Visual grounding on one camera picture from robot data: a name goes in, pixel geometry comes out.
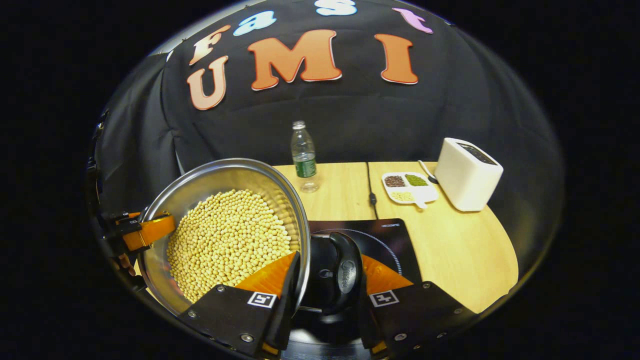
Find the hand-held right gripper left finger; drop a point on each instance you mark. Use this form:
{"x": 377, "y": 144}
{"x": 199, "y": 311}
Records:
{"x": 286, "y": 310}

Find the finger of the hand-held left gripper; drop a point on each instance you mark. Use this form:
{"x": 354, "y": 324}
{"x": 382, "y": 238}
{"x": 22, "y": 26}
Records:
{"x": 150, "y": 232}

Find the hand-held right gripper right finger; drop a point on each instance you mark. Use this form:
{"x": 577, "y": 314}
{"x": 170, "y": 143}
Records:
{"x": 415, "y": 310}

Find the black induction cooktop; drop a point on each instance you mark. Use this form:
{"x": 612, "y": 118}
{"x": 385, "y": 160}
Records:
{"x": 395, "y": 240}

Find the pile of yellow soybeans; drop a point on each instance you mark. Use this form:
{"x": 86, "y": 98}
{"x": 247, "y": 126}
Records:
{"x": 225, "y": 240}

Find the white divided bean plate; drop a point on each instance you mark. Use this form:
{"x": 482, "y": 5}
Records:
{"x": 410, "y": 190}

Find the white toaster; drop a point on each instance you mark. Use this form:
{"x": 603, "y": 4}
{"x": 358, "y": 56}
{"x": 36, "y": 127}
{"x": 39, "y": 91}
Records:
{"x": 465, "y": 180}

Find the clear plastic water bottle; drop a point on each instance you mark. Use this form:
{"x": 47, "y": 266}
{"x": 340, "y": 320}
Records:
{"x": 304, "y": 160}

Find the black backdrop cloth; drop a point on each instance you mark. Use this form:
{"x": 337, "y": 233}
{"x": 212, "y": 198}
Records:
{"x": 350, "y": 120}

